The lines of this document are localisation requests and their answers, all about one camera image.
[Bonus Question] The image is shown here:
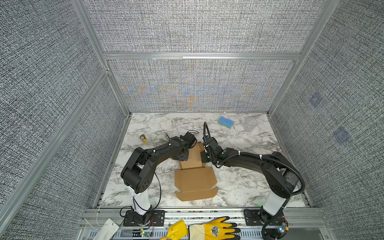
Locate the small brown yellow toy figure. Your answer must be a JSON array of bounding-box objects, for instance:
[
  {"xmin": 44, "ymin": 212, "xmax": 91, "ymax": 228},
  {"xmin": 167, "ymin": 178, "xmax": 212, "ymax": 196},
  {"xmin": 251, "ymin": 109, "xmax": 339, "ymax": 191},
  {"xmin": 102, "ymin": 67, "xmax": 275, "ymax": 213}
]
[{"xmin": 140, "ymin": 135, "xmax": 147, "ymax": 143}]

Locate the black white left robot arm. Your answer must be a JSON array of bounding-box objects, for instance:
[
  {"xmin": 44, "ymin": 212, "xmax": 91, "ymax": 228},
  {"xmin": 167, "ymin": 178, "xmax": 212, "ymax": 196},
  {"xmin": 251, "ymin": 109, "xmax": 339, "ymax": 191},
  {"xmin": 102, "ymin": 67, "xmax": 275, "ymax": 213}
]
[{"xmin": 121, "ymin": 130, "xmax": 198, "ymax": 225}]

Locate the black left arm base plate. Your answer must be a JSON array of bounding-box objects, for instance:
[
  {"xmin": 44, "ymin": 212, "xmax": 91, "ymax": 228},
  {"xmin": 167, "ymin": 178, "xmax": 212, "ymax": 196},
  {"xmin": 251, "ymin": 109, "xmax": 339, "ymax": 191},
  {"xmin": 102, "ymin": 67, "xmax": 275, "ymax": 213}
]
[{"xmin": 123, "ymin": 210, "xmax": 166, "ymax": 227}]

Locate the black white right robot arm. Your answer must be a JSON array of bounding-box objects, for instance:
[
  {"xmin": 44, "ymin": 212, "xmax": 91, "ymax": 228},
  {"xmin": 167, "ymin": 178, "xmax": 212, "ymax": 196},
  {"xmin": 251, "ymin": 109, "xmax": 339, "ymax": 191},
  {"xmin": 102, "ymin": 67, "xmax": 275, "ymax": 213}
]
[{"xmin": 201, "ymin": 135, "xmax": 306, "ymax": 223}]

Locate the brown cardboard box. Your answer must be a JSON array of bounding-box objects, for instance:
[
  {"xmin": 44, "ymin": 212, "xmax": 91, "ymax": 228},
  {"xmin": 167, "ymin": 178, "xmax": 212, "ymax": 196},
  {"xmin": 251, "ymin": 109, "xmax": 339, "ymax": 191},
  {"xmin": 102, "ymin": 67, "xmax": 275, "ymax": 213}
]
[{"xmin": 175, "ymin": 142, "xmax": 219, "ymax": 202}]

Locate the clear round plastic lid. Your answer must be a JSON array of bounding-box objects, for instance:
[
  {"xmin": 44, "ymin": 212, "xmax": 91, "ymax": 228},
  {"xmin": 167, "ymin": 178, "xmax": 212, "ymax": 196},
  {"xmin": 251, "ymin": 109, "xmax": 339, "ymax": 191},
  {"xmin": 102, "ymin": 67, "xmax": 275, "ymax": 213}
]
[{"xmin": 245, "ymin": 117, "xmax": 258, "ymax": 128}]

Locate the blue green sponge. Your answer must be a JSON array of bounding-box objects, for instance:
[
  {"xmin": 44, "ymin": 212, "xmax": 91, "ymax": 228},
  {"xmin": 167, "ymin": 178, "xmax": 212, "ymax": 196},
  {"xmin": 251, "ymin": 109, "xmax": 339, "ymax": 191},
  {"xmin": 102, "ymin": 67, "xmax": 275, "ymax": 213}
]
[{"xmin": 218, "ymin": 116, "xmax": 235, "ymax": 129}]

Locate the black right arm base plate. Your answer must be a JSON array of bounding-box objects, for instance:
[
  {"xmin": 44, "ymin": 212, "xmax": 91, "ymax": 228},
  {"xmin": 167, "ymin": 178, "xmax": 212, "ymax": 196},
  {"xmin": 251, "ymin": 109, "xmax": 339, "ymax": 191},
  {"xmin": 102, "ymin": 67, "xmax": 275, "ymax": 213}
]
[{"xmin": 243, "ymin": 208, "xmax": 288, "ymax": 226}]

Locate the white paper tag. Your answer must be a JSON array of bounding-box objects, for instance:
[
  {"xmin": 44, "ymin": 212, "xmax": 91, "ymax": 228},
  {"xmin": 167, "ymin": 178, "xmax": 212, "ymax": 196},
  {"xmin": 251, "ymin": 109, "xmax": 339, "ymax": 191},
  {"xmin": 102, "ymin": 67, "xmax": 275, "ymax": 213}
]
[{"xmin": 93, "ymin": 219, "xmax": 120, "ymax": 240}]

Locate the aluminium front rail frame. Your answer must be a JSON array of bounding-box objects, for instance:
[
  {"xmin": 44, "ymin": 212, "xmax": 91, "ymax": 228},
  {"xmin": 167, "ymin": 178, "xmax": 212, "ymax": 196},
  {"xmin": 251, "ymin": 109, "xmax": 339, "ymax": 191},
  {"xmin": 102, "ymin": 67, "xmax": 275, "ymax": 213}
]
[{"xmin": 75, "ymin": 207, "xmax": 336, "ymax": 240}]

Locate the yellow black work glove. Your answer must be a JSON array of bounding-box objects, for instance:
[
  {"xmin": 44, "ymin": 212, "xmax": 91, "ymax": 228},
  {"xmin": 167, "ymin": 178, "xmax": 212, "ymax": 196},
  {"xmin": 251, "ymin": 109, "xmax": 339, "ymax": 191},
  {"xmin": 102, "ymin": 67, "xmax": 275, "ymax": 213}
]
[{"xmin": 189, "ymin": 216, "xmax": 241, "ymax": 240}]

